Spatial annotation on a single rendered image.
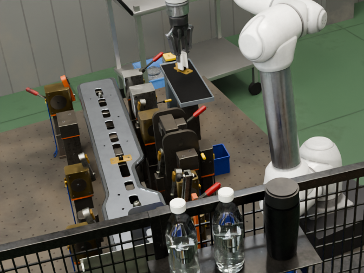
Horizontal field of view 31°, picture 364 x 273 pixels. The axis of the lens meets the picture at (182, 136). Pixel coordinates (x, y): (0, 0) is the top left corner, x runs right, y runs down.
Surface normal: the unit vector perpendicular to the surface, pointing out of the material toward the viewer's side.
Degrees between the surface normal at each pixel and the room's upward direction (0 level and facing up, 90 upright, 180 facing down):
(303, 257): 0
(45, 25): 90
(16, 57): 90
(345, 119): 0
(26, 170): 0
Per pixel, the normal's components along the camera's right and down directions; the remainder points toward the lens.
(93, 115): -0.08, -0.83
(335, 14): 0.40, 0.47
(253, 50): -0.69, 0.36
